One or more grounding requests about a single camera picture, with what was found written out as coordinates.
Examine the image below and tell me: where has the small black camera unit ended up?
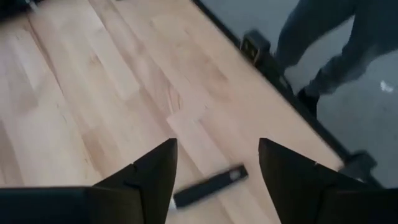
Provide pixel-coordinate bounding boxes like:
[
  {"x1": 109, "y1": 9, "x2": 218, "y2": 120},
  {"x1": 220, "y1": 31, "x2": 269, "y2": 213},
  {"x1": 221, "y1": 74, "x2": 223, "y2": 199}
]
[{"x1": 338, "y1": 150, "x2": 379, "y2": 187}]

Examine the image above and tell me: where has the black table edge rail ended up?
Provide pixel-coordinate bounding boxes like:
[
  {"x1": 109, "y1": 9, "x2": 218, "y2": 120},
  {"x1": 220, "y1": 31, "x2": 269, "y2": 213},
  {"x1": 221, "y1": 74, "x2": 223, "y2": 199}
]
[{"x1": 191, "y1": 0, "x2": 385, "y2": 189}]

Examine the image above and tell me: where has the person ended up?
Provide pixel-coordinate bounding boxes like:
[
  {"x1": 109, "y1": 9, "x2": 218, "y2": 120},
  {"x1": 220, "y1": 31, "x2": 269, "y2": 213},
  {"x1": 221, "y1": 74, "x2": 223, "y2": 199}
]
[{"x1": 275, "y1": 0, "x2": 398, "y2": 119}]

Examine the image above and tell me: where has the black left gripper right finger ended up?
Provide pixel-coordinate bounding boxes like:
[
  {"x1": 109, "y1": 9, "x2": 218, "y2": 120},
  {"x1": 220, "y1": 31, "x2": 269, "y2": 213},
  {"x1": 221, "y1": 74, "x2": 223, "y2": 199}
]
[{"x1": 257, "y1": 138, "x2": 374, "y2": 224}]

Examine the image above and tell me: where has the black table edge clamp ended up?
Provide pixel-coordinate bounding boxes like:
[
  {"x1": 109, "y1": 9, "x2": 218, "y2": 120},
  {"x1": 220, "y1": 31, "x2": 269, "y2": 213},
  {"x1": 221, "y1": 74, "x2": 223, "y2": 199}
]
[{"x1": 239, "y1": 29, "x2": 272, "y2": 67}]

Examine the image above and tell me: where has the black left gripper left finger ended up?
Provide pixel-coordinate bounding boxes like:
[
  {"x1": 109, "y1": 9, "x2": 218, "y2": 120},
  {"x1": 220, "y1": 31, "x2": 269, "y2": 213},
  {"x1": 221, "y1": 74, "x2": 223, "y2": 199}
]
[{"x1": 93, "y1": 138, "x2": 179, "y2": 224}]

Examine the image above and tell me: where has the black slotted spatula steel neck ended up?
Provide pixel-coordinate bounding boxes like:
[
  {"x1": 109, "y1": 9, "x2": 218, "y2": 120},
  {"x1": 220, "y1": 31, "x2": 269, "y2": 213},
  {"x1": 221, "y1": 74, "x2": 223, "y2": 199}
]
[{"x1": 167, "y1": 164, "x2": 249, "y2": 215}]

